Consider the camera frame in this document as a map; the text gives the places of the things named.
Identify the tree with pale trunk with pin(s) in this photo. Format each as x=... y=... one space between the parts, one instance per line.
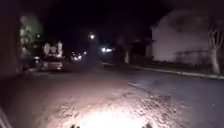
x=215 y=56
x=126 y=57

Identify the grey asphalt road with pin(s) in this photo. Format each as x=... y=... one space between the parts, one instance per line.
x=110 y=90

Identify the street lamp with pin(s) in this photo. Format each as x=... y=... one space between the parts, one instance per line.
x=92 y=36

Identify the concrete kerb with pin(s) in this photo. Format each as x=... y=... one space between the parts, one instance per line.
x=173 y=71

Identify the robot's own part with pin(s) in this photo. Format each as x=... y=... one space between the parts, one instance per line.
x=75 y=126
x=147 y=126

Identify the white building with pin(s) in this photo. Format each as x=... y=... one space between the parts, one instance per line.
x=180 y=36

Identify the leafy tree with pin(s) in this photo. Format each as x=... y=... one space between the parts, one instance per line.
x=28 y=36

